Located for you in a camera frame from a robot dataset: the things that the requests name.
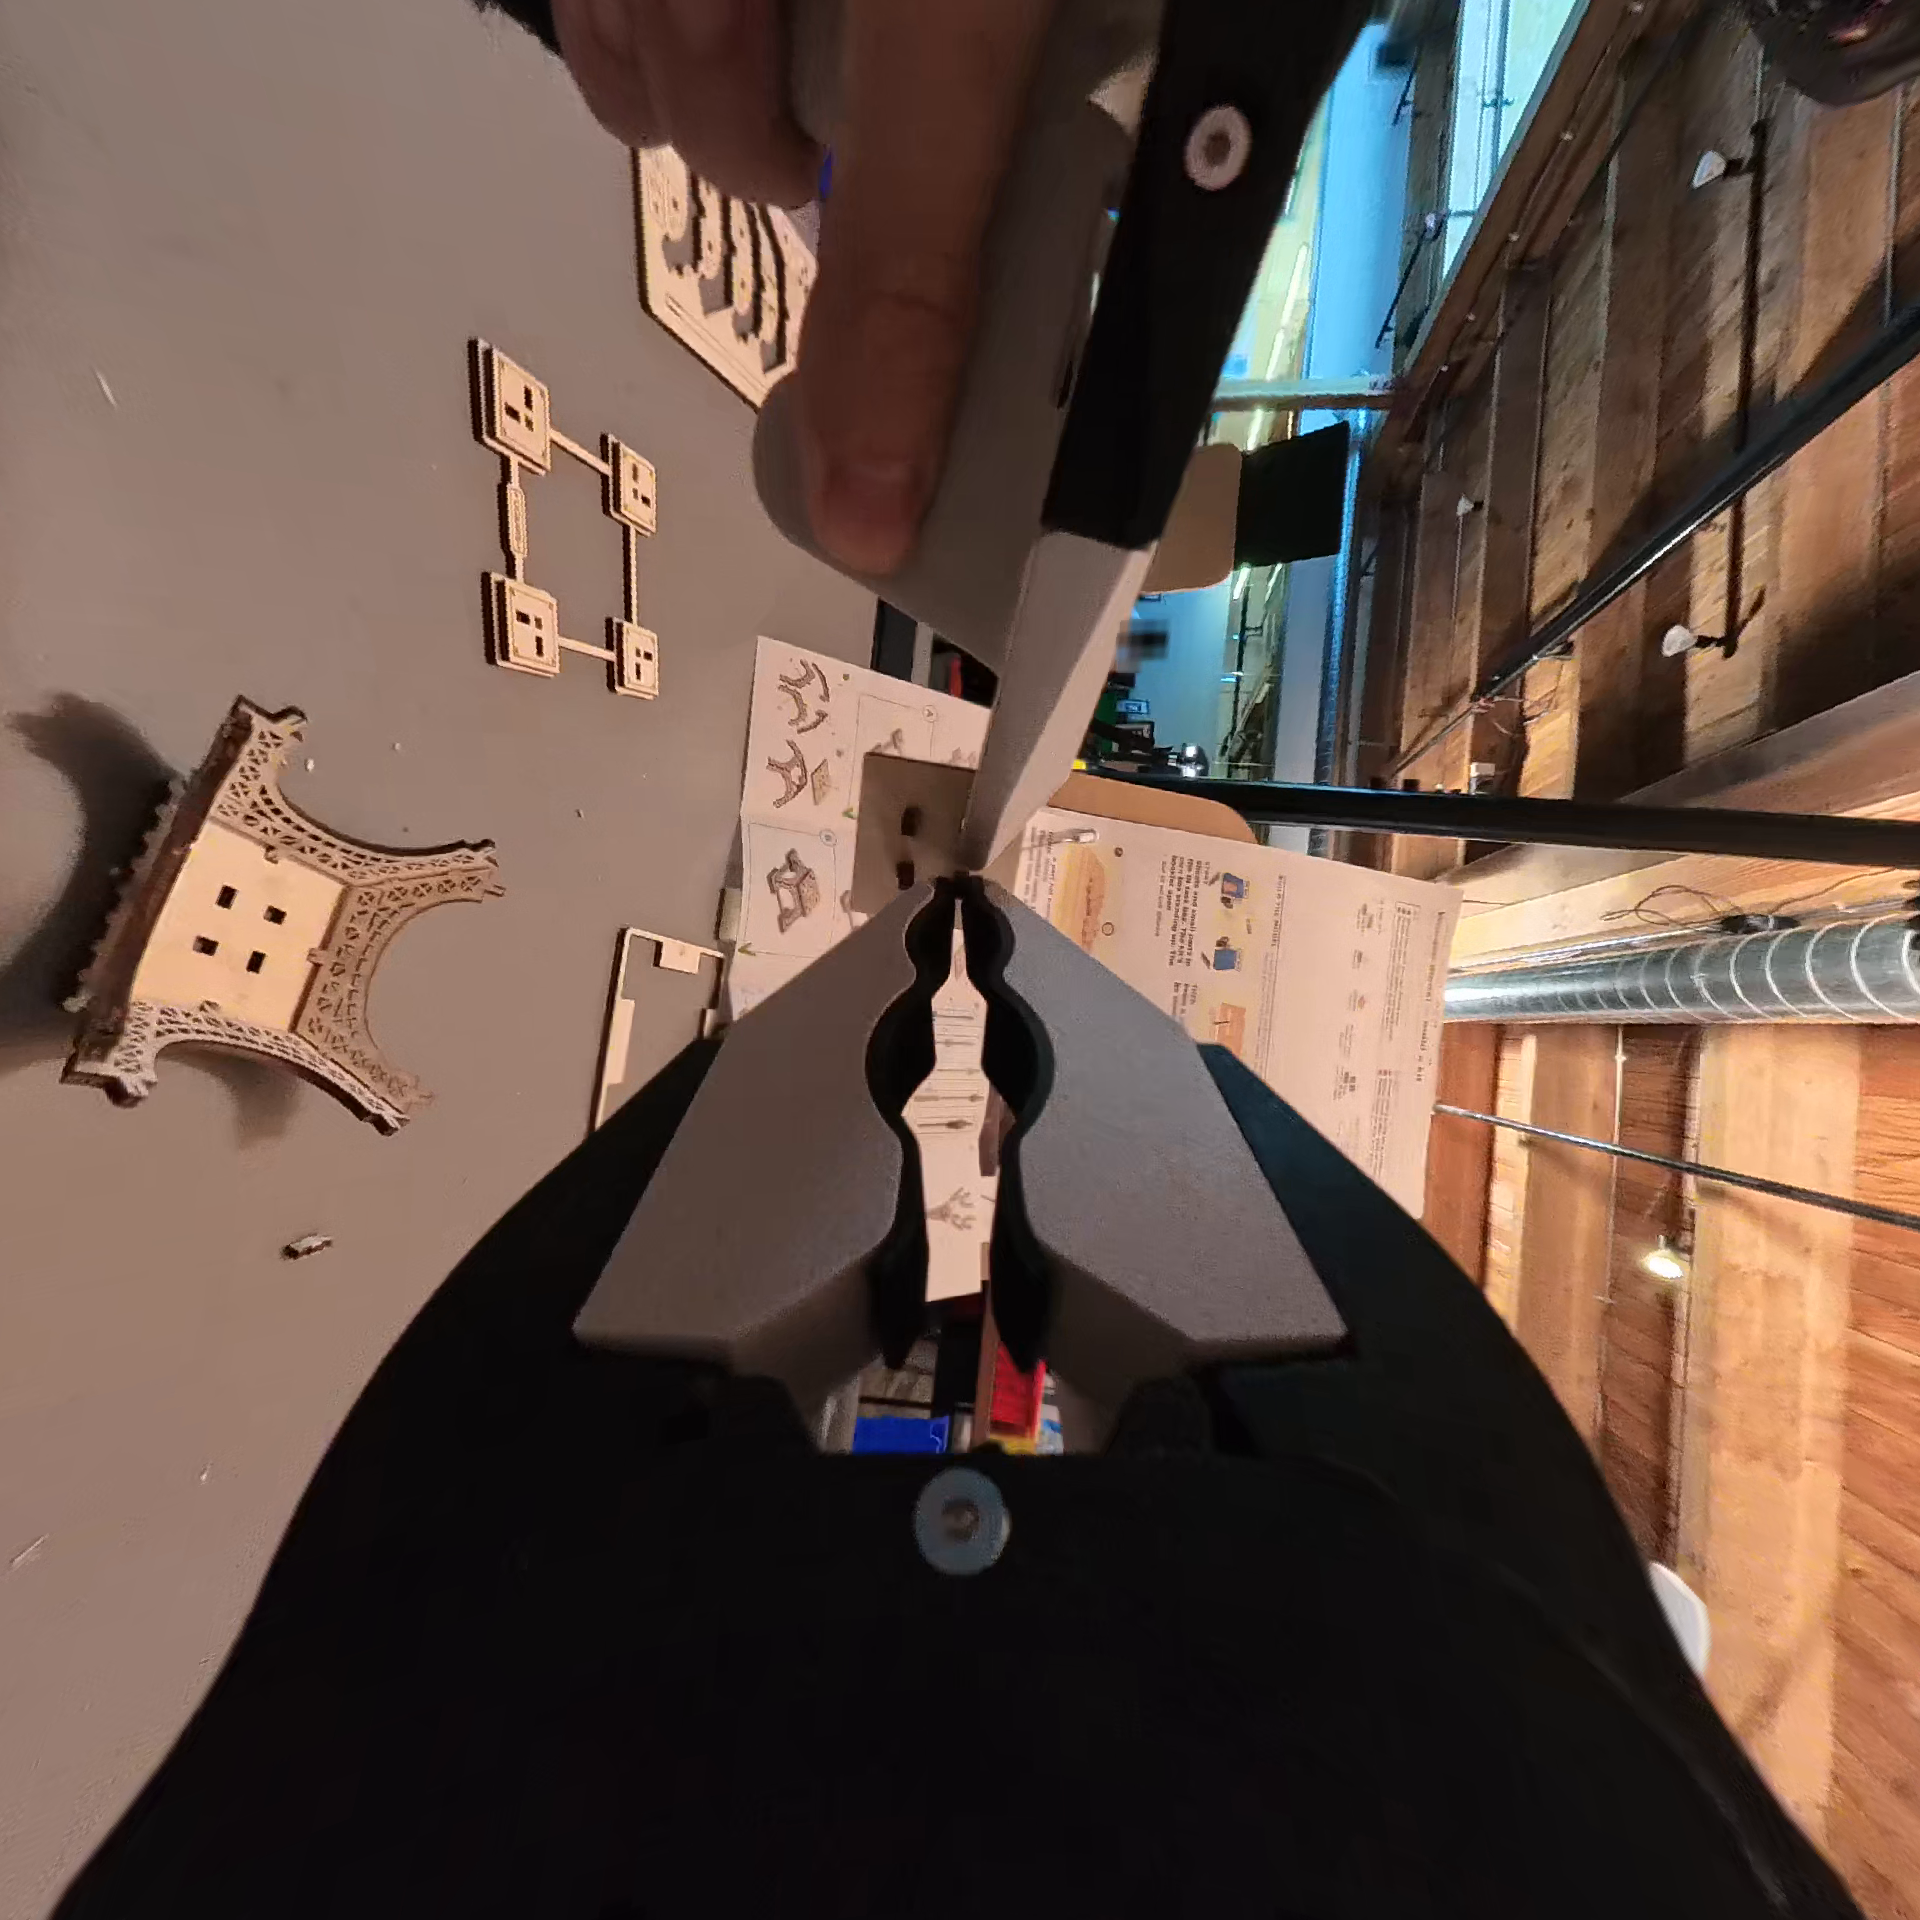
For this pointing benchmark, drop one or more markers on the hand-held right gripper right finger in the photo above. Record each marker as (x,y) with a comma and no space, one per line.
(1171,1201)

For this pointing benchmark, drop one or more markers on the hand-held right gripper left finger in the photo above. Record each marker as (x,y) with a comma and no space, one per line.
(749,1201)

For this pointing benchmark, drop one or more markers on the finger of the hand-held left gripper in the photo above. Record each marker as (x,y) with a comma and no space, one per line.
(1066,645)

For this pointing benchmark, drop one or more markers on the wooden square plate with pegs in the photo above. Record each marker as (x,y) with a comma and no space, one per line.
(885,783)

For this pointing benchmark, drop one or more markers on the wooden lattice tower base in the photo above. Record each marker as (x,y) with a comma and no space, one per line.
(249,868)

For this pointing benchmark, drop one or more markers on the grey desk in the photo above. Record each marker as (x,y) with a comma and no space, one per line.
(226,377)

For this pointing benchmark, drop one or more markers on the person's left hand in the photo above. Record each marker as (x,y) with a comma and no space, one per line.
(898,301)

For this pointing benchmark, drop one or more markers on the wooden poster backing board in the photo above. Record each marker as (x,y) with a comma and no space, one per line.
(1155,806)

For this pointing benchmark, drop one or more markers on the cardboard panel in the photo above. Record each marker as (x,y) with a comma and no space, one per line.
(1199,516)

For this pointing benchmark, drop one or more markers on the large instruction poster sheet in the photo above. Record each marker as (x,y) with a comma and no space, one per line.
(1276,1020)

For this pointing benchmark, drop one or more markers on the small red plastic bin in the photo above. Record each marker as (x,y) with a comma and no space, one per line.
(1020,1389)

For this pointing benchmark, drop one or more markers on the black panel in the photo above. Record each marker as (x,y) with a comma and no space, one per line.
(1296,495)

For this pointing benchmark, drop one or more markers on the blue plastic bin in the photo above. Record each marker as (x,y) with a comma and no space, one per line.
(898,1432)

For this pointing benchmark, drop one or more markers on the folded assembly instruction booklet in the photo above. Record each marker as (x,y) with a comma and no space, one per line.
(765,783)

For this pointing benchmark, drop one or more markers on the wooden laser-cut parts sheet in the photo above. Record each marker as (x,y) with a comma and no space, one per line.
(749,362)

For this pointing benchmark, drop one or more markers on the black stand pole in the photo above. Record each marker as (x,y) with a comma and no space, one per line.
(1501,818)

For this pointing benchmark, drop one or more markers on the wooden empty frame piece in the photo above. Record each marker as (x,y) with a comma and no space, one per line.
(683,951)

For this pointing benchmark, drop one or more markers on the silver ventilation duct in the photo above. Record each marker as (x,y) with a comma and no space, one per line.
(1681,976)

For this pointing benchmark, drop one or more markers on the black metal rail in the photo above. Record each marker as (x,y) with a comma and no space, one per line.
(1727,504)

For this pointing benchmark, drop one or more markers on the wooden four-square frame piece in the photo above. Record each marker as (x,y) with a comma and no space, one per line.
(516,408)

